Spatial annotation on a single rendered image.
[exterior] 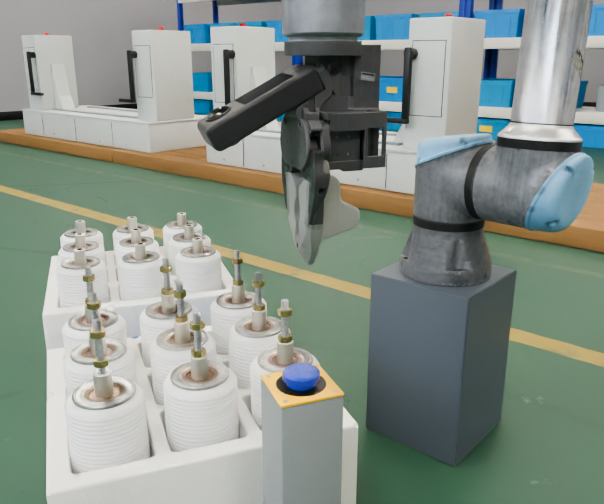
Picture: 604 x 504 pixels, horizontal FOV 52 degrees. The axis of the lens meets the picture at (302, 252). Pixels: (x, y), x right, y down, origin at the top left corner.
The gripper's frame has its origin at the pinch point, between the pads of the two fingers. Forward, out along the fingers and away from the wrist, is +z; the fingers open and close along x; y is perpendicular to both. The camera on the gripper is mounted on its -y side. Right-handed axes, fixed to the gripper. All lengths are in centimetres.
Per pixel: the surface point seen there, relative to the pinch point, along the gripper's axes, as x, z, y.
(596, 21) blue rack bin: 312, -41, 347
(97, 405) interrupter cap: 14.0, 20.8, -20.6
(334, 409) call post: -3.5, 16.4, 2.2
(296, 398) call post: -2.7, 14.7, -1.7
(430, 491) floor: 14, 46, 27
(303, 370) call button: -0.1, 13.2, 0.1
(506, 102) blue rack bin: 366, 18, 318
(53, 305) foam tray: 69, 28, -26
